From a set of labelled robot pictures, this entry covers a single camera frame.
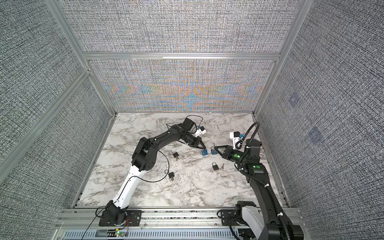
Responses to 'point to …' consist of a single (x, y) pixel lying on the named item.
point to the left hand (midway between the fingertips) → (205, 148)
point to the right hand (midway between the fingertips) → (215, 147)
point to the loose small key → (222, 167)
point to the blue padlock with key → (213, 151)
